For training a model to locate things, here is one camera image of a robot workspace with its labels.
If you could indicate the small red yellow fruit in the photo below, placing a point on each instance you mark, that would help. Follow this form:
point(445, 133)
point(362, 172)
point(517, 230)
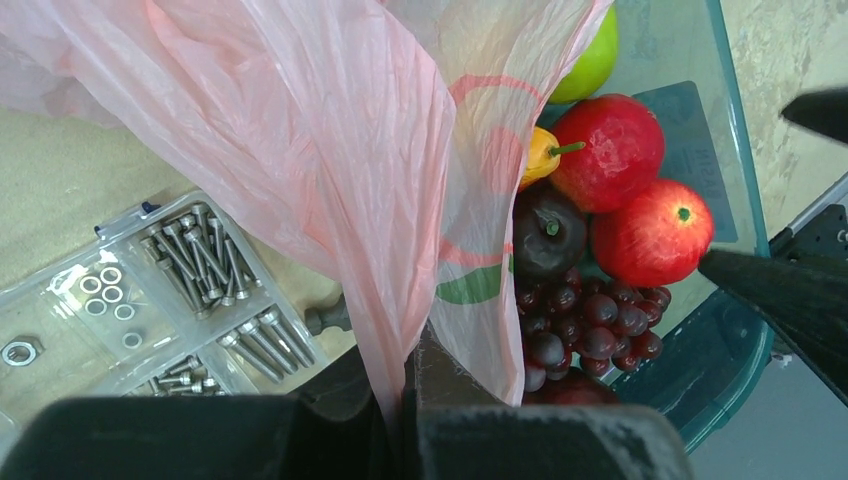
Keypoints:
point(543, 156)

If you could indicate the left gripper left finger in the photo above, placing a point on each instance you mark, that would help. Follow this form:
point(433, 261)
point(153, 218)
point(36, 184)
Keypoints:
point(328, 428)

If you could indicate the dark red fake apple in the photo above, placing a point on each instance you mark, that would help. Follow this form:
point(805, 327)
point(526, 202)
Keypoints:
point(575, 388)

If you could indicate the pink plastic bag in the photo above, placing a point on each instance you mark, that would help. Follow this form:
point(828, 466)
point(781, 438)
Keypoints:
point(379, 143)

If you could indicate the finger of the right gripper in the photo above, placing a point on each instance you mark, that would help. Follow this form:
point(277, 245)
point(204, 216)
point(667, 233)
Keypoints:
point(823, 112)
point(804, 301)

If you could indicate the green fake apple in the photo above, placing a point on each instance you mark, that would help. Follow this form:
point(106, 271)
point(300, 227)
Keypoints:
point(594, 67)

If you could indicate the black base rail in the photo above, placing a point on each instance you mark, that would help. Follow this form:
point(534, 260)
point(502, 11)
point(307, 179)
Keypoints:
point(824, 235)

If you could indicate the teal plastic bin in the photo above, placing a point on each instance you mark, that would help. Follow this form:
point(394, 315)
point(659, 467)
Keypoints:
point(675, 57)

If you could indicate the red fake tomato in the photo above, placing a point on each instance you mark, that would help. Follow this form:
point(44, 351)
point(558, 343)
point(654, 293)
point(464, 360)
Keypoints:
point(624, 147)

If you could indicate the purple fake grape bunch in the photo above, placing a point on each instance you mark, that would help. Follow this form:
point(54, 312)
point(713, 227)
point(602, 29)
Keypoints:
point(586, 325)

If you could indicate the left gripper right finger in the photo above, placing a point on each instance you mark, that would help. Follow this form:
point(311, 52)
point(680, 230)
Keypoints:
point(455, 429)

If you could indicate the clear plastic screw box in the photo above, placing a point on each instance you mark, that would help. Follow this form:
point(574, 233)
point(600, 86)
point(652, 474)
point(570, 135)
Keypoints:
point(169, 300)

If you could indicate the dark purple fake plum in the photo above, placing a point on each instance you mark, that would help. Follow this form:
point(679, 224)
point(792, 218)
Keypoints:
point(549, 233)

